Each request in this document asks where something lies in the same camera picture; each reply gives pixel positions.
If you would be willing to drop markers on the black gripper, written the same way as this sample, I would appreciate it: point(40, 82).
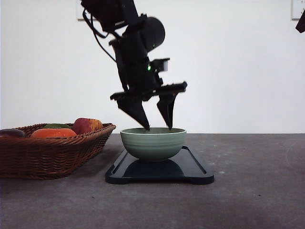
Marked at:
point(301, 24)
point(141, 83)

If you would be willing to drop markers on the green ceramic bowl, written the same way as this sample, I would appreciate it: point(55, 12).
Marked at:
point(155, 144)

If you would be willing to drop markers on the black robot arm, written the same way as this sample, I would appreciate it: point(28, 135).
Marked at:
point(121, 16)

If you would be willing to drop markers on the brown wicker basket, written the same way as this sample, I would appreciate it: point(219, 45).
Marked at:
point(51, 151)

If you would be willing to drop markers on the dark rectangular tray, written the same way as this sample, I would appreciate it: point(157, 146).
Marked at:
point(184, 168)

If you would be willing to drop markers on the red yellow apple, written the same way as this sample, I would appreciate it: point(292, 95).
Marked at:
point(86, 125)

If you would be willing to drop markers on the orange tangerine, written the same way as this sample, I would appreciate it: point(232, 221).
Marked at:
point(52, 133)

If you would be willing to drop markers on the green fruit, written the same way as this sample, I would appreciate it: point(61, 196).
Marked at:
point(57, 126)

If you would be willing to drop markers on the dark purple fruit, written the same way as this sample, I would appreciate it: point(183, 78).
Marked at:
point(11, 132)

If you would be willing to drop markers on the white wall socket right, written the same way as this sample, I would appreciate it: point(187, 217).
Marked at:
point(297, 9)

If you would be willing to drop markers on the white wall socket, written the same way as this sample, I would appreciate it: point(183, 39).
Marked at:
point(79, 13)
point(297, 9)

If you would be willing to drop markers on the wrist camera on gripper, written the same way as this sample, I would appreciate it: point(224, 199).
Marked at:
point(158, 65)

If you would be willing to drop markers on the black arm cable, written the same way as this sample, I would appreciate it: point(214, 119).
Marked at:
point(105, 36)

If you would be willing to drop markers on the white wall socket left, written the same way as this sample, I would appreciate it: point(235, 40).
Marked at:
point(79, 13)

